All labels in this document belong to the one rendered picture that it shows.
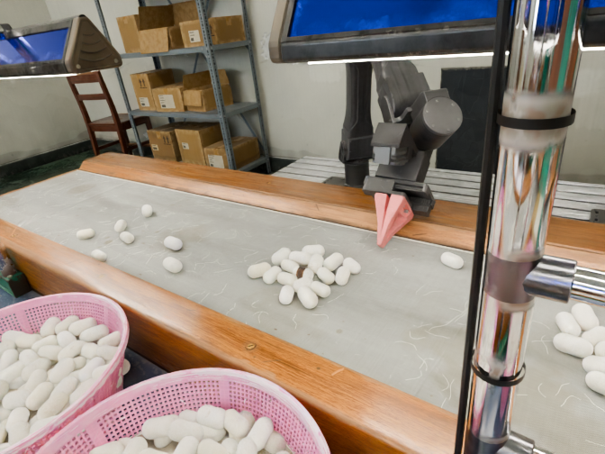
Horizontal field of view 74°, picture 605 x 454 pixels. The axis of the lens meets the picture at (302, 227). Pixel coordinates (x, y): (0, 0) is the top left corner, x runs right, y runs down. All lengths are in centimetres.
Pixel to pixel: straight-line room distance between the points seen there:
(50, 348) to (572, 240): 70
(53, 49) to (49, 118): 452
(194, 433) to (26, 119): 484
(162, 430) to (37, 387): 17
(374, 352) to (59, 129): 499
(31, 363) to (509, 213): 55
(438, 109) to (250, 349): 41
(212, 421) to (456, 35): 38
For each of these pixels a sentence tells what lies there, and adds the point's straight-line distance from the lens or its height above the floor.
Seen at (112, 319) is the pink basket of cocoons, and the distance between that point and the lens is 61.
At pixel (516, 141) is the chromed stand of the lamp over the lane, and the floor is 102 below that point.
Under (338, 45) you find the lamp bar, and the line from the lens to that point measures 35.
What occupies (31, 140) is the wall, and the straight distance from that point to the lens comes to 517.
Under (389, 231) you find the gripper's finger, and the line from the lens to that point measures 64.
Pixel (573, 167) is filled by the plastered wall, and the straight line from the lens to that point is 260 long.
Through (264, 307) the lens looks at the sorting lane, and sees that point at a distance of 55.
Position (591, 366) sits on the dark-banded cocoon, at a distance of 49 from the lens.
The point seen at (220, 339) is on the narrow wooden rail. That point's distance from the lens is 48.
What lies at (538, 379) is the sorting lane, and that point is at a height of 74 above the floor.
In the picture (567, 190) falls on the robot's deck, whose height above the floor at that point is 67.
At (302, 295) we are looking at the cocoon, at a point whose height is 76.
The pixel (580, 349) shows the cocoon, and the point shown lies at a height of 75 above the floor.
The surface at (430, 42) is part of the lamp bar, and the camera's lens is 32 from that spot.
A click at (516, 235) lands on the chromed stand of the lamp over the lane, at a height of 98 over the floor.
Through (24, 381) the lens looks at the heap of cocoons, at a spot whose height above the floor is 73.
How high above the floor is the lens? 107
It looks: 27 degrees down
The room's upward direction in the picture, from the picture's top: 7 degrees counter-clockwise
